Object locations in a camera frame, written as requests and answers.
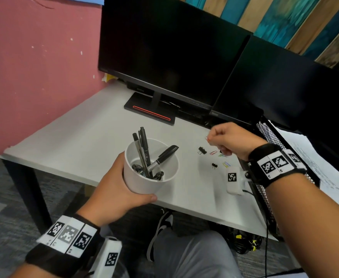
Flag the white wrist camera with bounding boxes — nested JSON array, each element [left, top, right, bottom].
[[225, 167, 253, 197], [92, 236, 124, 278]]

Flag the papers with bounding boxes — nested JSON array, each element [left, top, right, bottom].
[[269, 120, 339, 217]]

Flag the black mesh paper tray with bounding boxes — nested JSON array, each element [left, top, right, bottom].
[[239, 115, 323, 243]]

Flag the person's left forearm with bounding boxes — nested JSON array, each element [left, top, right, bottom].
[[9, 263, 52, 278]]

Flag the coloured paper clips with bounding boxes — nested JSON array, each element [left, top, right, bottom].
[[205, 136, 233, 169]]

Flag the black cable bundle yellow ties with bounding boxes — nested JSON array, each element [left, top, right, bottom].
[[227, 228, 263, 256]]

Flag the black computer monitor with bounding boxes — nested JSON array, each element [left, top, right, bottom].
[[97, 0, 253, 127], [209, 34, 339, 128]]

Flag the person's right hand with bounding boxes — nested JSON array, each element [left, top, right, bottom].
[[206, 122, 268, 162]]

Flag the white drawstring cord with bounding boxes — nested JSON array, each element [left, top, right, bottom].
[[146, 211, 175, 263]]

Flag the black wrist strap with markers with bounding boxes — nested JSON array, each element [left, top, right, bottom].
[[247, 142, 308, 189], [25, 214, 105, 278]]

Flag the person's right forearm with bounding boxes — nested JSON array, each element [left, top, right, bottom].
[[264, 173, 339, 278]]

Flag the person's left hand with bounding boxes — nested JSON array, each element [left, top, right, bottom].
[[76, 152, 158, 228]]

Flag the black camera cable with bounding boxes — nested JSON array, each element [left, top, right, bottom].
[[241, 189, 271, 278]]

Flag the white paper cup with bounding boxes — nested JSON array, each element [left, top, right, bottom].
[[123, 138, 180, 195]]

